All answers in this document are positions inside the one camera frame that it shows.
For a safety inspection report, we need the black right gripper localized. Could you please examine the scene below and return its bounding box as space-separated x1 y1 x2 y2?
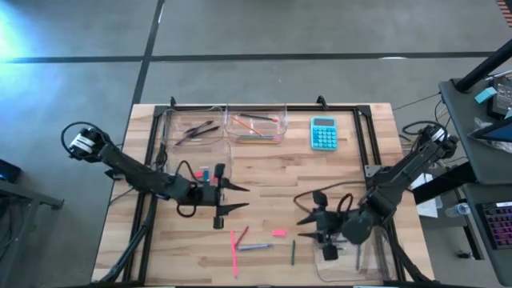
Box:
296 190 346 262

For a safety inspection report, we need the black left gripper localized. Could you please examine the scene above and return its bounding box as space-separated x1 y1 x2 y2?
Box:
186 162 250 230

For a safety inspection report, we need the red crayon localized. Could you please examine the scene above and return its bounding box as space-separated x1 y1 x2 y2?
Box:
234 226 250 249

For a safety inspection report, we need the grey translucent pen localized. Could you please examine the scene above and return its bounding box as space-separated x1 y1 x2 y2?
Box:
237 242 275 252

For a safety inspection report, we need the black pen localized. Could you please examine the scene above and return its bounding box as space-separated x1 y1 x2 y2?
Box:
191 126 221 139

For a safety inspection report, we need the dark purple pen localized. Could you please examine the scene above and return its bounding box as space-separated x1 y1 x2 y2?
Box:
174 134 203 146

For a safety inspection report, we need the orange pencil pink eraser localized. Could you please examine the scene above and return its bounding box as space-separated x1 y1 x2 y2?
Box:
230 114 264 138

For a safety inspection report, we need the dark grey pen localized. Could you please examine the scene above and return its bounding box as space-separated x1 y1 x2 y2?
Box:
184 119 215 134

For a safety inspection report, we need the dark green pencil pink eraser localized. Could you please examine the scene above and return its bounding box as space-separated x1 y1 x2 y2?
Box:
238 113 280 122

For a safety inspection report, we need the clear plastic bin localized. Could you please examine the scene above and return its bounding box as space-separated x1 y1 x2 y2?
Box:
159 105 226 148
164 142 234 189
223 102 289 145
311 224 392 282

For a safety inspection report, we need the turquoise calculator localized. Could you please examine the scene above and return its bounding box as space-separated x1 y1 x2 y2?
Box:
310 115 339 151

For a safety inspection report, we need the white paper sheet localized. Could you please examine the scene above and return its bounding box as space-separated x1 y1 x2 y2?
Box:
411 171 443 219

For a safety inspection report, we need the black desk crossbar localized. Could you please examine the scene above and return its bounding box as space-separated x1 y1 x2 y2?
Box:
414 161 479 206

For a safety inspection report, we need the clear water bottle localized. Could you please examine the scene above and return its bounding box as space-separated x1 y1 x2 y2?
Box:
445 202 472 218

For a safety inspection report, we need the grey side desk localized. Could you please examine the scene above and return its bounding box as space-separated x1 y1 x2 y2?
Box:
438 75 512 287

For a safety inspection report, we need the backlit keyboard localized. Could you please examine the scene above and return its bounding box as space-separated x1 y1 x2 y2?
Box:
478 201 512 252

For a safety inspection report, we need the dark tablet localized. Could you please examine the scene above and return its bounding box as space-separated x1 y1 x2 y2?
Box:
468 118 512 144

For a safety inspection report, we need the teal sticky note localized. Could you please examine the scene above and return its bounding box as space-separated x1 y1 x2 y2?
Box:
474 86 498 104

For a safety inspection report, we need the black power adapter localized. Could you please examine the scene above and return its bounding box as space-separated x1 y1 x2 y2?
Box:
490 75 512 119

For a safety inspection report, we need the black box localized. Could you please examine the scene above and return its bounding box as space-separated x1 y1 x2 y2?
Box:
0 158 23 184

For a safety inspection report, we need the black pole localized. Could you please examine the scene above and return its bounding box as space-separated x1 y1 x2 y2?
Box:
455 38 512 93

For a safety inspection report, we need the red striped object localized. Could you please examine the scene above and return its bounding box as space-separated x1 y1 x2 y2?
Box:
497 0 512 27

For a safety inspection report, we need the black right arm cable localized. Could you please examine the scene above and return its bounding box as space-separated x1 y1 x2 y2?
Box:
293 180 371 219

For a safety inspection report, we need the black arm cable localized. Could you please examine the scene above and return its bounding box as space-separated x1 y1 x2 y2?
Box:
293 180 371 219
59 121 205 219

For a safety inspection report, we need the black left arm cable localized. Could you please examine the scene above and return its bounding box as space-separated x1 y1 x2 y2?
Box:
59 121 205 219

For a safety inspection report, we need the black aluminium table frame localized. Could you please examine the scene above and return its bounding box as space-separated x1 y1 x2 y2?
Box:
95 94 431 287

